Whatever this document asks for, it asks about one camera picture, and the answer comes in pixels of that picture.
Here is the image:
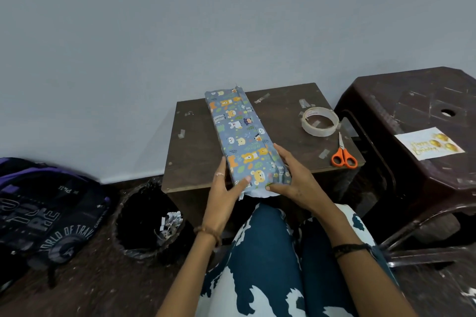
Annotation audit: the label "person's left hand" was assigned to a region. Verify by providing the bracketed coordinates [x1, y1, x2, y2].
[200, 157, 252, 236]

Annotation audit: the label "person's right hand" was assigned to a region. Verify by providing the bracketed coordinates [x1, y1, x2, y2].
[265, 143, 342, 220]

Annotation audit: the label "orange handled scissors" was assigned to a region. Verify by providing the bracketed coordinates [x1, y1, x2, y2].
[331, 132, 358, 169]

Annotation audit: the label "clear tape roll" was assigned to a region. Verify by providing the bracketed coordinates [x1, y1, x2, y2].
[300, 106, 340, 138]

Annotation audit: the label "happy birthday card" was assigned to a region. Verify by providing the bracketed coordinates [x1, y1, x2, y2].
[394, 127, 466, 161]

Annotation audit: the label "person's left forearm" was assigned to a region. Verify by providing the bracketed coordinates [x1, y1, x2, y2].
[156, 233, 220, 317]

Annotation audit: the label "crumpled paper scraps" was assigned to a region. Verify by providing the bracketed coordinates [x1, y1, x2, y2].
[158, 211, 183, 239]

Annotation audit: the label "small dark wooden table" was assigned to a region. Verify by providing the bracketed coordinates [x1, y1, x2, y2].
[162, 82, 366, 224]

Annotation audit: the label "teal white patterned trousers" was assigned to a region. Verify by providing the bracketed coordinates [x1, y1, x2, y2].
[195, 203, 399, 317]

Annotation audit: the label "black lined trash bin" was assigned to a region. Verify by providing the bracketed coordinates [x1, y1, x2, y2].
[111, 179, 185, 260]

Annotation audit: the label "brown plastic stool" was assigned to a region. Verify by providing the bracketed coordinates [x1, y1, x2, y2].
[334, 66, 476, 267]

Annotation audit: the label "black purple backpack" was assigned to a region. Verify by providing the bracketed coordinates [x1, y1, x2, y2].
[0, 157, 112, 290]

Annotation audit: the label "brown beaded bracelet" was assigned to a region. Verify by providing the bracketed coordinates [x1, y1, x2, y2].
[193, 225, 223, 248]

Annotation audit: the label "black thread bracelet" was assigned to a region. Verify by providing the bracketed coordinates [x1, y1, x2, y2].
[331, 243, 372, 259]

